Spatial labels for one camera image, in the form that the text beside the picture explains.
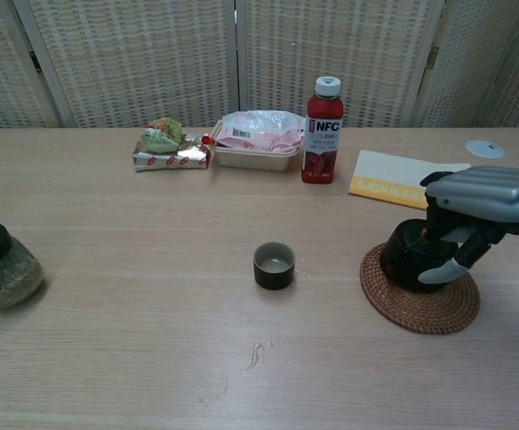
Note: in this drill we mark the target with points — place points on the yellow white Lexicon book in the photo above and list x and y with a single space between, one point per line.
393 172

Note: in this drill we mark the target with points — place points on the dark ceramic teacup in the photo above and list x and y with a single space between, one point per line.
273 277

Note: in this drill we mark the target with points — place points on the metal screen hinge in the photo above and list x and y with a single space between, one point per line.
35 62
433 57

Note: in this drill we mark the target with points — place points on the black teapot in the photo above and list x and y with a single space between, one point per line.
402 264

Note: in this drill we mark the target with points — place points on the pink plastic bag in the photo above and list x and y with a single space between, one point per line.
259 132

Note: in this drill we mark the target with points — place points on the beige food container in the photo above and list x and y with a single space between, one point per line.
254 161

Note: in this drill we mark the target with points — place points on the glass jar with black lid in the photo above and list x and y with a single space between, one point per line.
10 280

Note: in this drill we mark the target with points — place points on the woven rattan coaster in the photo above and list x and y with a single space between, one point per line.
420 313

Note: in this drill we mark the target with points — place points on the red NFC juice bottle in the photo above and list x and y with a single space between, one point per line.
322 157

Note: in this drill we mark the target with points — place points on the silver red foil packet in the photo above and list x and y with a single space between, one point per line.
174 160

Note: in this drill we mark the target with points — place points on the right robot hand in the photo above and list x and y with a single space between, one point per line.
487 192

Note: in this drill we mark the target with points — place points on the small red cap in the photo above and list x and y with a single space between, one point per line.
207 140

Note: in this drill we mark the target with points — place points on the green snack packet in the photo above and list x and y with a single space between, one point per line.
165 134

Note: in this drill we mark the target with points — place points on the woven folding screen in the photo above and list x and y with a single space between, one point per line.
151 67

